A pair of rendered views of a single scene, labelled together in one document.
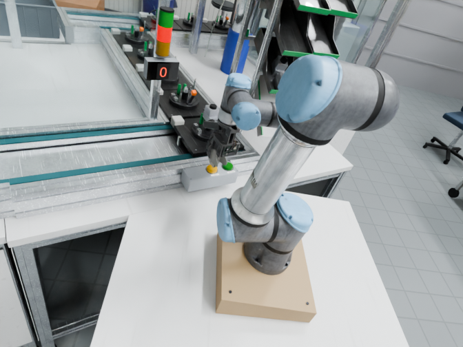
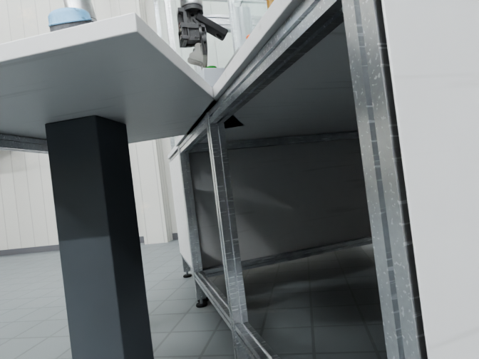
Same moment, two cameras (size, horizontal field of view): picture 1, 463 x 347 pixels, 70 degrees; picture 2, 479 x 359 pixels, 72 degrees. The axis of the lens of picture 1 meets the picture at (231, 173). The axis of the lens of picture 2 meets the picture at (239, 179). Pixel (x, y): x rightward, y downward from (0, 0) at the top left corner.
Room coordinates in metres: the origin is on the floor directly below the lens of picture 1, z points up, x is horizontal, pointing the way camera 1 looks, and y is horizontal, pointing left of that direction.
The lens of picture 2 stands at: (1.46, -0.92, 0.60)
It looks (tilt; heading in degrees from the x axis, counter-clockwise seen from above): 1 degrees up; 113
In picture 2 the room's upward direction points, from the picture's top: 7 degrees counter-clockwise
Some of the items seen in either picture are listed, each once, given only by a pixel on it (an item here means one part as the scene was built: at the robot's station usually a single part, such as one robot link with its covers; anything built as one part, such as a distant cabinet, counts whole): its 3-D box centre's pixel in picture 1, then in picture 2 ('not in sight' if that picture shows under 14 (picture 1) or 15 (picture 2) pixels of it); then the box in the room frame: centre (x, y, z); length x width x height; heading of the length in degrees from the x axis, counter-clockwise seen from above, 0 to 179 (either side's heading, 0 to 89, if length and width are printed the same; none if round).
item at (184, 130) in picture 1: (207, 134); not in sight; (1.19, 0.15, 0.96); 0.24 x 0.24 x 0.02; 40
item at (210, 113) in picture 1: (210, 111); not in sight; (1.19, 0.16, 1.07); 0.08 x 0.04 x 0.07; 40
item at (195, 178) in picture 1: (210, 175); (207, 87); (0.97, 0.08, 0.93); 0.21 x 0.07 x 0.06; 130
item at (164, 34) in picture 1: (164, 32); not in sight; (1.15, 0.37, 1.33); 0.05 x 0.05 x 0.05
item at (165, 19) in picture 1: (166, 18); not in sight; (1.15, 0.37, 1.38); 0.05 x 0.05 x 0.05
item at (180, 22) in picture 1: (192, 18); not in sight; (2.54, 0.62, 1.01); 0.24 x 0.24 x 0.13; 40
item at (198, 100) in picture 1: (184, 93); not in sight; (1.38, 0.32, 1.01); 0.24 x 0.24 x 0.13; 40
